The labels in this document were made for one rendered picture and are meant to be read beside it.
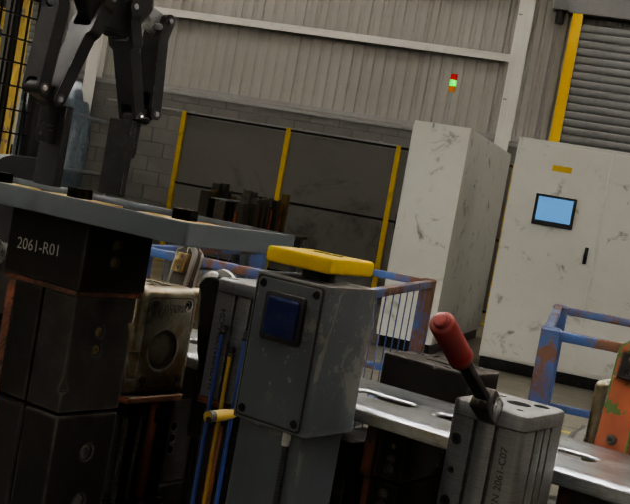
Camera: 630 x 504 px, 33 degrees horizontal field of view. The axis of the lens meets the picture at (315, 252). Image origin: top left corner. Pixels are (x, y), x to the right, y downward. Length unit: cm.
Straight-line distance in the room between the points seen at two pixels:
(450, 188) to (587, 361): 186
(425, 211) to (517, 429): 843
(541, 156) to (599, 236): 83
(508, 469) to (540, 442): 4
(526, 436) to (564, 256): 832
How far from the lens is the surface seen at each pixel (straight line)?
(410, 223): 930
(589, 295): 919
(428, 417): 110
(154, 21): 101
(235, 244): 84
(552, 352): 311
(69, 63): 95
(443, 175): 926
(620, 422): 118
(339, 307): 77
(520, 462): 88
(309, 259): 77
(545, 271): 918
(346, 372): 80
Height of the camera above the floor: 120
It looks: 3 degrees down
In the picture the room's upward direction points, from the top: 10 degrees clockwise
